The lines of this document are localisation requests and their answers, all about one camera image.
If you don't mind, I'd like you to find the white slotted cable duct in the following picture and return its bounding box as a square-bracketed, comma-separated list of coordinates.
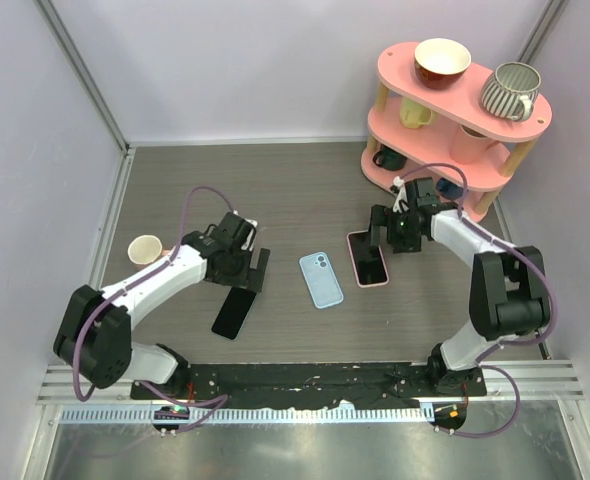
[59, 403, 434, 425]

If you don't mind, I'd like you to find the pink mug on shelf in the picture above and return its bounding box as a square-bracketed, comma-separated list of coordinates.
[449, 125, 500, 165]

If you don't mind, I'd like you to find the pink three-tier shelf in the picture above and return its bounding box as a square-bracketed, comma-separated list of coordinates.
[361, 38, 552, 220]

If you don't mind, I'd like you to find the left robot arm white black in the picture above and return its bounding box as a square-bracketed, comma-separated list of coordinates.
[53, 212, 270, 399]

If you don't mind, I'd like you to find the grey striped mug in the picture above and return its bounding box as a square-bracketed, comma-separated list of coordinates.
[479, 62, 542, 122]

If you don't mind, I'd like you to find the blue mug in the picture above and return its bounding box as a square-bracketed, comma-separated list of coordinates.
[435, 178, 465, 201]

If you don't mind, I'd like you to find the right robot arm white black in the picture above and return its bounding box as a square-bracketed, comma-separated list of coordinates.
[365, 178, 557, 395]

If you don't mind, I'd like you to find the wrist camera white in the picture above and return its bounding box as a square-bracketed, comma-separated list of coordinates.
[390, 176, 409, 213]
[241, 219, 258, 251]

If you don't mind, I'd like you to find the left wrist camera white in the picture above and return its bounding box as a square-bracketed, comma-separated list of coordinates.
[241, 219, 258, 251]

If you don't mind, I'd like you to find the dark green mug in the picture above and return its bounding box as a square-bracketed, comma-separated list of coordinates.
[372, 145, 407, 172]

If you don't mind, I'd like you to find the blue phone case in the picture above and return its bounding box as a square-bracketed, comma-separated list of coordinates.
[299, 252, 344, 309]

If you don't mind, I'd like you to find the pink phone case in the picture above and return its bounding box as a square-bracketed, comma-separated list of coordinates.
[346, 229, 391, 289]

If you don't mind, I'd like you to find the red bowl white inside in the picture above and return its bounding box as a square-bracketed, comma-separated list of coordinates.
[414, 38, 472, 90]

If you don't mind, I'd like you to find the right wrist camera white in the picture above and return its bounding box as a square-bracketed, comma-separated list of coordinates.
[390, 176, 409, 213]

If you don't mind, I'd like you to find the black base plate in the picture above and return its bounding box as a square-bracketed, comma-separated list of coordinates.
[155, 362, 487, 410]

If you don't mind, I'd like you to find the yellow mug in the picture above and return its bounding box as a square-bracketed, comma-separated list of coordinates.
[399, 97, 438, 129]

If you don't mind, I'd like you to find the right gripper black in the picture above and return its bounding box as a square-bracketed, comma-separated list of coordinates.
[364, 204, 423, 254]

